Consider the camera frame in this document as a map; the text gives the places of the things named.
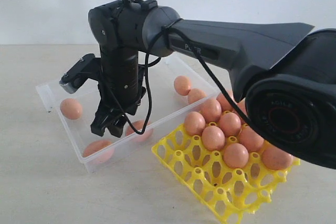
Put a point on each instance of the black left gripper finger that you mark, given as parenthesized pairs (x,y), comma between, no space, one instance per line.
(101,123)

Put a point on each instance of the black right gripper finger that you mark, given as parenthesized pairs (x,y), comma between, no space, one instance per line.
(117,126)

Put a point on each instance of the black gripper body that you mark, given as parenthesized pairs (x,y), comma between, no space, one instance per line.
(119,85)

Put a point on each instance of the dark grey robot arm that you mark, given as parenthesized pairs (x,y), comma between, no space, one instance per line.
(285,73)

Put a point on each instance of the clear plastic storage box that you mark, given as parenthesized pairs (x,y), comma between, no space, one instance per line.
(168,110)

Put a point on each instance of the yellow plastic egg tray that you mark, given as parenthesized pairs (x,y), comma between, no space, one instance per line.
(227,192)

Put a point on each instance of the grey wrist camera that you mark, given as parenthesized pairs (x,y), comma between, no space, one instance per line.
(85,68)

